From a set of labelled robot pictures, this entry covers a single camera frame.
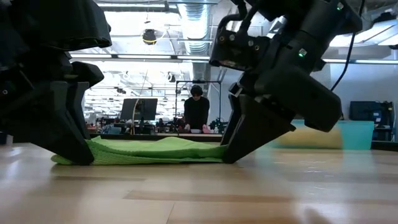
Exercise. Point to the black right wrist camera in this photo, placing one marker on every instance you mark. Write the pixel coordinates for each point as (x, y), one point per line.
(301, 99)

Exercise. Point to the black wall-side monitor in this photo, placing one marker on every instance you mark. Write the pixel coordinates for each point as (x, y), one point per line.
(370, 112)

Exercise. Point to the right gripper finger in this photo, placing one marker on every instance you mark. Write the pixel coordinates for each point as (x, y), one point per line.
(231, 124)
(258, 130)

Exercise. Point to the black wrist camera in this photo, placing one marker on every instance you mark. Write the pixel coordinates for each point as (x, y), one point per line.
(301, 99)
(62, 21)

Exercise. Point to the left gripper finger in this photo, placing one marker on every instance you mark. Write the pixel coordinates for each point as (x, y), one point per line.
(79, 109)
(37, 118)

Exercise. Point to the black round ceiling fixture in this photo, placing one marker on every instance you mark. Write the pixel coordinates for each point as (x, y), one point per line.
(149, 36)

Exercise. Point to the person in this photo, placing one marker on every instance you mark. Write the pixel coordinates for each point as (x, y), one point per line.
(196, 112)

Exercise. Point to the orange microfiber towel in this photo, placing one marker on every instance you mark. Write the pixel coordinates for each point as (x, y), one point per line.
(311, 138)

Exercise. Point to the black pipe frame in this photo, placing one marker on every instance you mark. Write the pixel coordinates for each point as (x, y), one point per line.
(199, 81)

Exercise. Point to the silver ventilation duct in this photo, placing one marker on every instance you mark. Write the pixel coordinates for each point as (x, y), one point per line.
(194, 18)

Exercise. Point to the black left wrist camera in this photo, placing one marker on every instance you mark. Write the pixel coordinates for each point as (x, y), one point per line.
(62, 21)

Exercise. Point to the green microfiber towel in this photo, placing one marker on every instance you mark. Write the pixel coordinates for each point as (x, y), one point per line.
(155, 149)

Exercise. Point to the teal translucent plastic basket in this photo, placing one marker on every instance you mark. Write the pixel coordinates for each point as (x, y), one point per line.
(357, 133)

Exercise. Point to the dark monitor on stand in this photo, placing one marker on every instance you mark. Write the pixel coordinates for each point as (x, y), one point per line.
(140, 109)

